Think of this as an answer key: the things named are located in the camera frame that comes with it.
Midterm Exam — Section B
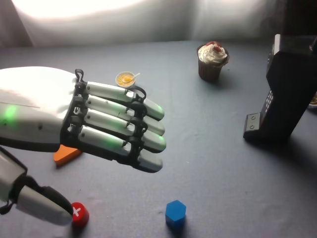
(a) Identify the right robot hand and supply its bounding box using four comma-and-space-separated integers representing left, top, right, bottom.
308, 36, 317, 54

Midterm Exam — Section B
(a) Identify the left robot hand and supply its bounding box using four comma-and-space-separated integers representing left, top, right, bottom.
0, 66, 167, 227

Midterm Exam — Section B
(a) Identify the orange triangular block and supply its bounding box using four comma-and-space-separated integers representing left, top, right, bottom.
53, 144, 83, 167

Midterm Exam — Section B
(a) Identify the small bowl yellow food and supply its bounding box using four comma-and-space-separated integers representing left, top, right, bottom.
115, 71, 141, 89

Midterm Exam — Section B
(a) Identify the toy cupcake with cream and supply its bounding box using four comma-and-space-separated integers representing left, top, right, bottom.
197, 41, 230, 82

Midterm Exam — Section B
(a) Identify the white curtain backdrop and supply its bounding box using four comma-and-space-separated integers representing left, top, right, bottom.
0, 0, 317, 48

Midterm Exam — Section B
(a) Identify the red cylinder block white cross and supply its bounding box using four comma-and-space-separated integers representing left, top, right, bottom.
70, 202, 90, 227

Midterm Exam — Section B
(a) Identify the grey table cloth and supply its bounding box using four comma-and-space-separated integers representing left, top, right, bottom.
0, 39, 317, 238

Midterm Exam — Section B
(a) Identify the blue hexagonal block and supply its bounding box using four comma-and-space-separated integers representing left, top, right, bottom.
165, 199, 187, 228

